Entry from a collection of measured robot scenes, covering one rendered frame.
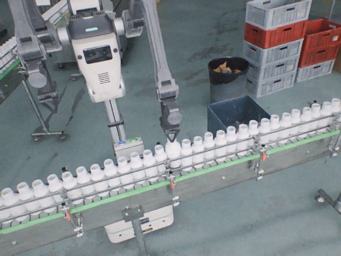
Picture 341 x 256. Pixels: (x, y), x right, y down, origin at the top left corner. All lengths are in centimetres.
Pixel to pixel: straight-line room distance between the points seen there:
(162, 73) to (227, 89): 206
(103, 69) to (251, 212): 163
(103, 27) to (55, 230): 104
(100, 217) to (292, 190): 178
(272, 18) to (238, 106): 159
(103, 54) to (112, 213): 82
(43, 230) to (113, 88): 82
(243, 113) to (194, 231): 100
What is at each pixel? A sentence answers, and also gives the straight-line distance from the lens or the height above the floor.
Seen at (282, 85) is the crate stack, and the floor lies 7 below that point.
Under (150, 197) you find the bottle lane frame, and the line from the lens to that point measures 134.
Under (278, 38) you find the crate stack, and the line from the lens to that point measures 356.
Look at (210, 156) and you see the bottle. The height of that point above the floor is 106.
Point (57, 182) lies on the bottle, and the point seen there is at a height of 114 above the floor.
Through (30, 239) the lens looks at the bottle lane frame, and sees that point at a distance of 145.
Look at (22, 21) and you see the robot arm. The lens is 113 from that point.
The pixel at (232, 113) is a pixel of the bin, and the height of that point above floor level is 83.
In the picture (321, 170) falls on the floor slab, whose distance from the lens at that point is 292.
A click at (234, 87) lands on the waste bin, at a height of 46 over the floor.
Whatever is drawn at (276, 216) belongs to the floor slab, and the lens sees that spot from 247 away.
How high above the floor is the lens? 198
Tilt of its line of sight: 37 degrees down
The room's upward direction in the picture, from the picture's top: 6 degrees counter-clockwise
